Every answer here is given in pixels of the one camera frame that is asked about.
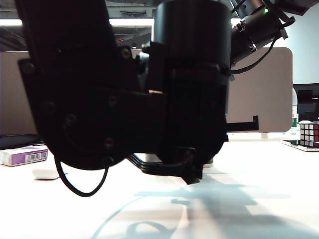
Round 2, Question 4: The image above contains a black flat keyboard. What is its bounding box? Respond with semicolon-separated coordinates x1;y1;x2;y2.
0;134;44;151

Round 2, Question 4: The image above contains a ceiling strip light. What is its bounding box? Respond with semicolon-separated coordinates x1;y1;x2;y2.
0;18;240;27

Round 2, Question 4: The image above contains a rubik's cube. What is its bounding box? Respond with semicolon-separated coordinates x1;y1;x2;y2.
298;120;319;147

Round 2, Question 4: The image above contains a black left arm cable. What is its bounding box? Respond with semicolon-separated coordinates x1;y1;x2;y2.
53;154;111;198

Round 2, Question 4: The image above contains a black ribbon cable bundle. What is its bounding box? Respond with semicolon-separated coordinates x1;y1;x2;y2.
126;152;185;177

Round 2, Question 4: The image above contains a white earphone case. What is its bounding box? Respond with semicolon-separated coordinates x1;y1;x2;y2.
32;168;62;181

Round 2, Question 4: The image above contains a green label water bottle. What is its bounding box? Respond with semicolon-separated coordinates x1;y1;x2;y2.
291;109;300;132

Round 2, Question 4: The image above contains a brown desk partition panel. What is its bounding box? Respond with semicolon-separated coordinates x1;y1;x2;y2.
0;47;293;136

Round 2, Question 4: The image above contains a white purple barcode box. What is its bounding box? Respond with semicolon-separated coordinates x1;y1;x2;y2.
0;145;48;167

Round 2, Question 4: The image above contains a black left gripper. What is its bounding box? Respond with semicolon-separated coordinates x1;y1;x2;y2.
161;64;260;185

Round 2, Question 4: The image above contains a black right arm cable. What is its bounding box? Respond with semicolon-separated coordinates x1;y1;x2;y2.
228;36;278;75

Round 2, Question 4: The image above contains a black smartphone white case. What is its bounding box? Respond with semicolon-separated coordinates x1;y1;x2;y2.
281;139;319;152

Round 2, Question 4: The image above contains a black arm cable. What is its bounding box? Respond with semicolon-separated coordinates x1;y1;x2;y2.
53;154;111;198
228;36;278;75

